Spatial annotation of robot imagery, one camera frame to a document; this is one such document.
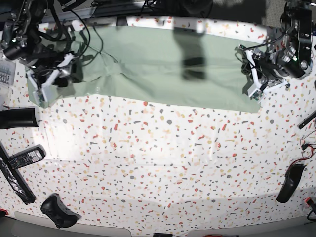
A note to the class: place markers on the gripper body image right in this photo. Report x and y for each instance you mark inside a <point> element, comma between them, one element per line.
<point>265,75</point>

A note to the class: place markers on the small black stick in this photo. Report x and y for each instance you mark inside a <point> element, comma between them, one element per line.
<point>306,121</point>

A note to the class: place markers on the black TV remote control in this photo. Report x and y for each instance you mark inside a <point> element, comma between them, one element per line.
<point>27,157</point>

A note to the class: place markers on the black curved handle right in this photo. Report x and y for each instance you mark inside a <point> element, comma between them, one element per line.
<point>292,179</point>

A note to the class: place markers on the clear plastic parts bag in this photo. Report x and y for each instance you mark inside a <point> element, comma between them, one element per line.
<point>7,75</point>

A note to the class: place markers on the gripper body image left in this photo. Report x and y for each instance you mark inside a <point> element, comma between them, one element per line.
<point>44,71</point>

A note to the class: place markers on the black game controller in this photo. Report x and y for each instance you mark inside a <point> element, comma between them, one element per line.
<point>54,212</point>

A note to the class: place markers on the long black bar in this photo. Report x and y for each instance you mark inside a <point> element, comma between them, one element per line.
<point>14,179</point>

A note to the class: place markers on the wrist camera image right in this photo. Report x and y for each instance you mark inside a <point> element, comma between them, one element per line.
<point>255,94</point>

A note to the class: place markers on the green T-shirt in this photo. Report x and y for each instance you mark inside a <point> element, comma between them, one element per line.
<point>175,67</point>

